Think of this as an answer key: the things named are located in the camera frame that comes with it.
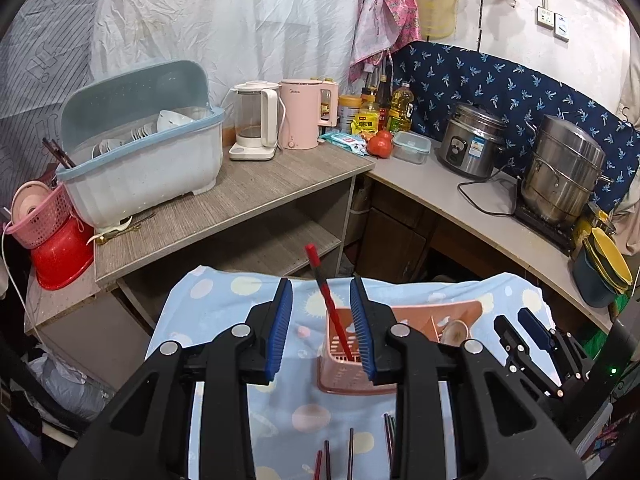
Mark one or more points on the white bowl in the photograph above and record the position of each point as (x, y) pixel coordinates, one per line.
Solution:
(172, 120)

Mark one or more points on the pink floral apron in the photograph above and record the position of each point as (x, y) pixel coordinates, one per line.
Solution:
(387, 10)

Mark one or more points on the grey plastic bag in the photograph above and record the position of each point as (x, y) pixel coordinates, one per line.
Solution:
(75, 390)

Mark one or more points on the blue wet wipes packet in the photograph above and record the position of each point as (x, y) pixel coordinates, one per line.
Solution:
(345, 141)

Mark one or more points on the clear plastic food container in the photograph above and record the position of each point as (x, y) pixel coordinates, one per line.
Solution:
(411, 147)

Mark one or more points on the red plastic basin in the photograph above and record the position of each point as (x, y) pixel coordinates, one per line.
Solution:
(62, 260)

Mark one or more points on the stack of yellow blue basins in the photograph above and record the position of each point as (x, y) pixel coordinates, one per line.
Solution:
(602, 265)

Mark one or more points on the cooking oil bottle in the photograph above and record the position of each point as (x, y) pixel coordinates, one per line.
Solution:
(401, 110)

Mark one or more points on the white glass kettle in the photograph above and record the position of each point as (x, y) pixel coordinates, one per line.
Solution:
(252, 120)

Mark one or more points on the brown wooden cabinet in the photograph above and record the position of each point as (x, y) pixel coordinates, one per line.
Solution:
(400, 240)

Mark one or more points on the red pomegranate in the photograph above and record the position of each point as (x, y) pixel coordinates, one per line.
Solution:
(381, 145)

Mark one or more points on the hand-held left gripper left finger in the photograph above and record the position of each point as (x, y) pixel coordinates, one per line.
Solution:
(280, 332)

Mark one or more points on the grey wooden shelf desk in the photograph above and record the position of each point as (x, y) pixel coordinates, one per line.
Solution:
(280, 185)

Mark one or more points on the black stove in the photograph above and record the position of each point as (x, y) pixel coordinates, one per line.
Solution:
(545, 230)

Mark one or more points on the white wall socket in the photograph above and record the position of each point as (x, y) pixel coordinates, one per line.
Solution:
(545, 16)

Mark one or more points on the steel steamer pot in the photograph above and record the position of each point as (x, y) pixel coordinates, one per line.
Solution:
(565, 170)

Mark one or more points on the dark sauce bottle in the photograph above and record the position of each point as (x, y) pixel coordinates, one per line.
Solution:
(383, 102)

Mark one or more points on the blue planet print cloth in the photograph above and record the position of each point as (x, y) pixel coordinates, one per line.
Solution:
(225, 310)

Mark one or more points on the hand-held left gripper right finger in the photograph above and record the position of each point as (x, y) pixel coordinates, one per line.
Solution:
(361, 332)

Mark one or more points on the blue white dish drainer box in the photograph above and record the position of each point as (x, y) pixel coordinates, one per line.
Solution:
(150, 175)

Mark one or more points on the steel rice cooker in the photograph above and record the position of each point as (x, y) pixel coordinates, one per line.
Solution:
(472, 140)

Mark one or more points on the yellow cutting board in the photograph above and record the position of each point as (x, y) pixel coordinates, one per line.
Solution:
(435, 7)

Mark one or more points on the pink electric kettle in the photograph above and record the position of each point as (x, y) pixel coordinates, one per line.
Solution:
(300, 115)

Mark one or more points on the gold spoon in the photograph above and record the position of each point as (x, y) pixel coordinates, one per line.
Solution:
(125, 227)

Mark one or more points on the beige hanging cloth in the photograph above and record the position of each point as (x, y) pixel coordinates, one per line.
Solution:
(630, 160)

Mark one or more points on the dark chopsticks bundle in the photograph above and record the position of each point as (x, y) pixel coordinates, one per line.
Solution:
(60, 152)

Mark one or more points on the navy leaf print cloth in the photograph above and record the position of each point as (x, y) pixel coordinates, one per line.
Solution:
(500, 80)

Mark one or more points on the yellow tin can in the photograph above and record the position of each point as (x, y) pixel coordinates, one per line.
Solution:
(350, 112)

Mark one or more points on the pink perforated utensil basket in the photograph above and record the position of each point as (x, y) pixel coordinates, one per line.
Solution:
(335, 372)

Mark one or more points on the white wall switch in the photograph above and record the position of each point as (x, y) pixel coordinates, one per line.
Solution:
(562, 26)

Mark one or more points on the white plates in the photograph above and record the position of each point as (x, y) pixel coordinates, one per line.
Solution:
(142, 132)

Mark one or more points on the green plastic bag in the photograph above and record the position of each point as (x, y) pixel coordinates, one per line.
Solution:
(621, 305)

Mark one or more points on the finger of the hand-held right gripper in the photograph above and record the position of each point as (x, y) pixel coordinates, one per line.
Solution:
(534, 327)
(515, 347)

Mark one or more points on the yellow seasoning packet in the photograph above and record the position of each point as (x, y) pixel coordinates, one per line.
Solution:
(365, 125)

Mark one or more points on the wooden spoon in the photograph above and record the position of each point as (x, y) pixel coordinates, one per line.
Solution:
(454, 332)

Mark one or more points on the pink mesh basket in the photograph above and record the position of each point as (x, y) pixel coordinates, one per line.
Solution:
(42, 225)

